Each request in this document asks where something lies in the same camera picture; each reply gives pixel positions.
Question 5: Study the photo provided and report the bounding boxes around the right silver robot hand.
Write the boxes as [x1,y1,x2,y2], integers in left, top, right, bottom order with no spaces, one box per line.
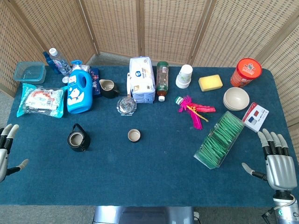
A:
[241,128,298,191]

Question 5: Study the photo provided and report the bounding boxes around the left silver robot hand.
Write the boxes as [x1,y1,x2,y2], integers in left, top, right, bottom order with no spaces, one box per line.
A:
[0,124,29,183]

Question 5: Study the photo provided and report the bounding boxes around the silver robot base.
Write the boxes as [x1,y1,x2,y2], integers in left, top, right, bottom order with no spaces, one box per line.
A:
[93,206,199,224]

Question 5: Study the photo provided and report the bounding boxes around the black ceramic teapot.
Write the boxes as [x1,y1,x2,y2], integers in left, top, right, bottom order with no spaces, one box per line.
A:
[67,123,91,153]

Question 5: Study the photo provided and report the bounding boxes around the white box red blue squares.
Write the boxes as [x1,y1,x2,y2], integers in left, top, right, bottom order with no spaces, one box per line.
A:
[242,102,270,133]

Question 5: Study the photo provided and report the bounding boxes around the clear box of green packets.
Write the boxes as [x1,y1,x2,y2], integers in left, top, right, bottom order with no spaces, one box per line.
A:
[193,111,245,170]

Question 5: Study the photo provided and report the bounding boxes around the teal snack bag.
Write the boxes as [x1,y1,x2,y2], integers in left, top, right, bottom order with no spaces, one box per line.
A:
[16,83,68,118]

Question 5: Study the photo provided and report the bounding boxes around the stack of beige bowls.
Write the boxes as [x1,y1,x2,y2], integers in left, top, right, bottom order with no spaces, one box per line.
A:
[223,87,250,112]

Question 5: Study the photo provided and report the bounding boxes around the clear plastic food container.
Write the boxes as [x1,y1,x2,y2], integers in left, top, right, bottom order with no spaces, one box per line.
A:
[14,62,47,84]

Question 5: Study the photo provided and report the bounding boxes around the orange canister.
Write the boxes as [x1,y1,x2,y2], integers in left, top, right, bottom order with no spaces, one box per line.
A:
[230,58,263,88]

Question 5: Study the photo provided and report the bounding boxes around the blue detergent jug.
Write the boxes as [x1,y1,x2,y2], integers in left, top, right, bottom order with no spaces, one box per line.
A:
[66,60,93,114]

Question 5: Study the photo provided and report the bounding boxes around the pink feather shuttlecock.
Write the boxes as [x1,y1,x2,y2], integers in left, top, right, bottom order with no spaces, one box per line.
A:
[175,95,216,130]

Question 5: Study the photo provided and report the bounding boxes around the yellow sponge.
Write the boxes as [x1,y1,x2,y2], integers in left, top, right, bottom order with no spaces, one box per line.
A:
[198,74,223,92]

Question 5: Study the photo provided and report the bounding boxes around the clear water bottle white cap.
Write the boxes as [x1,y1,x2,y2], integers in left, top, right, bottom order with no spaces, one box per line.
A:
[49,48,71,77]

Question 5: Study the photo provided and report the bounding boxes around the clear plastic wrapped packet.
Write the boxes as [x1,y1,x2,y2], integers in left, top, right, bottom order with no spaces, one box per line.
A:
[72,64,91,73]

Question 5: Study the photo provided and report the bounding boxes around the dark blue patterned box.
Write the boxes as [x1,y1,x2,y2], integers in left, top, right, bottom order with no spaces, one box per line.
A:
[89,67,102,98]

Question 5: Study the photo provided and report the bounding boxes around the black ceramic pitcher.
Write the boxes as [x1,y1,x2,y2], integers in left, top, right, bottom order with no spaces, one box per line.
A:
[99,79,121,99]

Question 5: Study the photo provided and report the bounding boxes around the blue table cloth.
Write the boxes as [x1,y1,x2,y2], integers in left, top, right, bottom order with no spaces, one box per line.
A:
[0,65,299,208]

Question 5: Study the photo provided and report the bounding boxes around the stack of white paper cups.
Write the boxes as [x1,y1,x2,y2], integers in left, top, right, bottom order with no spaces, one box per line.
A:
[175,64,193,89]

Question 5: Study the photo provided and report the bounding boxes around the clear glass ashtray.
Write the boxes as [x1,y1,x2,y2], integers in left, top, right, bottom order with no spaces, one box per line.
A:
[116,96,137,116]

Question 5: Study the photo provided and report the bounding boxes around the brown drink bottle green cap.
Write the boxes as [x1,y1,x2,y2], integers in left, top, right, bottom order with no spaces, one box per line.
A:
[156,61,170,102]

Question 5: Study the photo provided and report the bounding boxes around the white tissue pack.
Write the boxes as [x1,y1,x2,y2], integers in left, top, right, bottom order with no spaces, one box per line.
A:
[126,56,156,104]

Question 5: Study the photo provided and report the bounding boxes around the woven bamboo folding screen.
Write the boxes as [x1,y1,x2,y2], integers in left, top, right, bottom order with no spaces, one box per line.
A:
[0,0,299,128]

